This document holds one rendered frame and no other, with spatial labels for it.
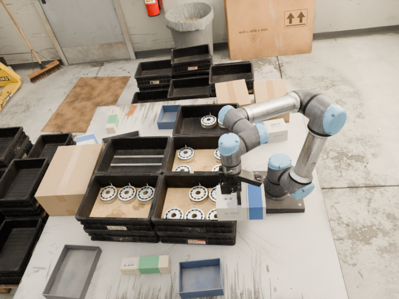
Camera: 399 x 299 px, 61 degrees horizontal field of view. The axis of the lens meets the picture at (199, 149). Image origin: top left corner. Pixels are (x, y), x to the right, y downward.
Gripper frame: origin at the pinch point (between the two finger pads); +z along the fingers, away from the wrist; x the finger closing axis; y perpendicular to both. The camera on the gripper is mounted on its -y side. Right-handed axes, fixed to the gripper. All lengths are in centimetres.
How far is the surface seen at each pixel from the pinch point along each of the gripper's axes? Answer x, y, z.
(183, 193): -25.9, 31.7, 27.6
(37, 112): -224, 247, 109
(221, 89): -116, 12, 25
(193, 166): -46, 28, 28
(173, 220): -2.1, 32.9, 17.5
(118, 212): -15, 66, 27
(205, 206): -17.1, 19.2, 27.6
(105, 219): -4, 67, 17
